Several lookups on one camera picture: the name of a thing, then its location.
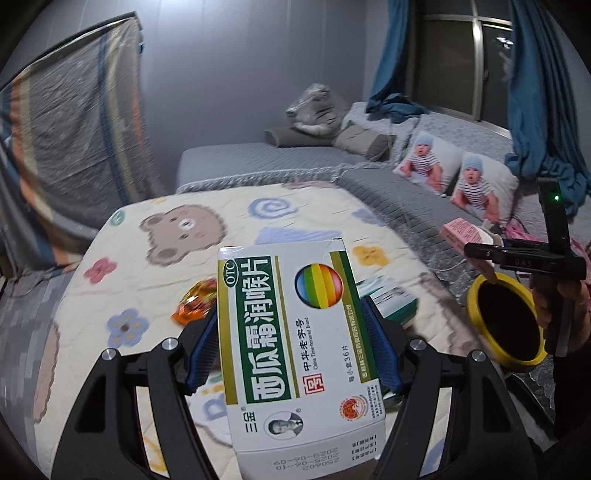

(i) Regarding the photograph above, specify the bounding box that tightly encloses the long grey pillow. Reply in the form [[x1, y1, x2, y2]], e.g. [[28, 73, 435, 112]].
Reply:
[[264, 126, 343, 149]]

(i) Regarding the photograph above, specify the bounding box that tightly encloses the baby printed pillow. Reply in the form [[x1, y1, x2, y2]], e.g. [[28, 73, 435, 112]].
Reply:
[[450, 151, 521, 225], [392, 130, 463, 197]]

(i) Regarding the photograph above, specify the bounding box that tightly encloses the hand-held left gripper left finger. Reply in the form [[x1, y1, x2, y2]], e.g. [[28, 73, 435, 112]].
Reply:
[[51, 309, 220, 480]]

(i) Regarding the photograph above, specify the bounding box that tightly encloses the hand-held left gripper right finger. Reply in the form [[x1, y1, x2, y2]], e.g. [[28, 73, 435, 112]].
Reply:
[[362, 295, 539, 480]]

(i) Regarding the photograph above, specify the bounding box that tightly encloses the pink paper box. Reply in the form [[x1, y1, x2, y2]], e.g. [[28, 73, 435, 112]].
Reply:
[[438, 219, 504, 283]]

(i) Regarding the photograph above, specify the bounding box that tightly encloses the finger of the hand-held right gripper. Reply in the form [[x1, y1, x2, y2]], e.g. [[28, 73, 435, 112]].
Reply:
[[464, 242, 552, 274], [502, 236, 552, 251]]

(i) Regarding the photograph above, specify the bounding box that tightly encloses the plastic-wrapped bundle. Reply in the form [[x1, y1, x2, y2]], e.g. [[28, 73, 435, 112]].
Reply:
[[286, 83, 350, 137]]

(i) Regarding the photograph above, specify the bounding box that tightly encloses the white and green medicine box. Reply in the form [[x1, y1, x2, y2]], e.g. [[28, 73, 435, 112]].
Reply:
[[217, 237, 389, 480]]

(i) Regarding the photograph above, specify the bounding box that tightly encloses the orange candy wrapper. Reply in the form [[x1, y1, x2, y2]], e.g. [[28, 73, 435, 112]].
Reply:
[[172, 278, 218, 326]]

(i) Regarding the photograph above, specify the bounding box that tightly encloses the grey mattress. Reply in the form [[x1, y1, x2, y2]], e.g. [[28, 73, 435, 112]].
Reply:
[[175, 142, 370, 195]]

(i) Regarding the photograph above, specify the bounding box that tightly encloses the striped plastic-covered cloth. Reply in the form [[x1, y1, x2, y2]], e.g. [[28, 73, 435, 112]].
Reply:
[[0, 15, 158, 280]]

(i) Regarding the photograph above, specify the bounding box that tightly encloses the small green and white box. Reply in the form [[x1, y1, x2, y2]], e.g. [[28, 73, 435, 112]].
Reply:
[[358, 274, 419, 329]]

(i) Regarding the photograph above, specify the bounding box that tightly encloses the window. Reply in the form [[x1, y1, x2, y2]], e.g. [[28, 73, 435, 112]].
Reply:
[[414, 0, 514, 124]]

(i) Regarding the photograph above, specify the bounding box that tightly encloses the blue curtain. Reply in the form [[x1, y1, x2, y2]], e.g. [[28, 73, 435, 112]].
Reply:
[[505, 0, 591, 217], [367, 0, 431, 117]]

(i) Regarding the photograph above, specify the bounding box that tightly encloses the yellow-rimmed black trash bin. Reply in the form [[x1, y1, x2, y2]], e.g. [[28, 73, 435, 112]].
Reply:
[[466, 272, 550, 370]]

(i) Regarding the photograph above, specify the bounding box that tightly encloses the person's right hand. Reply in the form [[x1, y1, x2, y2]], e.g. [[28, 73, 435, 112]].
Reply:
[[529, 272, 591, 352]]

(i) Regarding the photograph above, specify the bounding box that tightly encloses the cream bear printed blanket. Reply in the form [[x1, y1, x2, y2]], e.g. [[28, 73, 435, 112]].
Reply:
[[34, 182, 458, 480]]

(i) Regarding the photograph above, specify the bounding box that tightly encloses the pink cloth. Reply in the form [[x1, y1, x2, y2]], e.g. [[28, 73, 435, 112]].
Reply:
[[505, 220, 548, 241]]

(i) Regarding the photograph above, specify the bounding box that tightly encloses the grey quilted bed cover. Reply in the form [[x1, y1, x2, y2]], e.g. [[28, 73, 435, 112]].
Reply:
[[338, 167, 555, 296]]

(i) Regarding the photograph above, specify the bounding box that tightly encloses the short grey pillow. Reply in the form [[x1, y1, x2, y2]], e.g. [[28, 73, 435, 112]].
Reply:
[[332, 124, 396, 162]]

